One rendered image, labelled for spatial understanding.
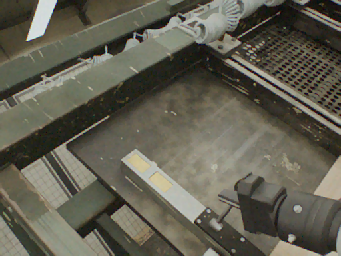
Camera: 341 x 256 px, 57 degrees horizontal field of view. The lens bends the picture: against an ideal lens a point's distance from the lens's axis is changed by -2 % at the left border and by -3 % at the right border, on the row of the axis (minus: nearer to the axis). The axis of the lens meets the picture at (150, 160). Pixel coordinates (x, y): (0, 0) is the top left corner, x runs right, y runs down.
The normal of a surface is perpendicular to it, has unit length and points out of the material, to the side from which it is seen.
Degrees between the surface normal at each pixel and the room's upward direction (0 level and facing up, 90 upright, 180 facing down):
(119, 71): 57
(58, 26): 90
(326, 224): 79
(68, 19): 90
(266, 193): 24
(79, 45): 90
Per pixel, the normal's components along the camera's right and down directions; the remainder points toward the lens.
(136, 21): 0.48, -0.18
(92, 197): 0.11, -0.60
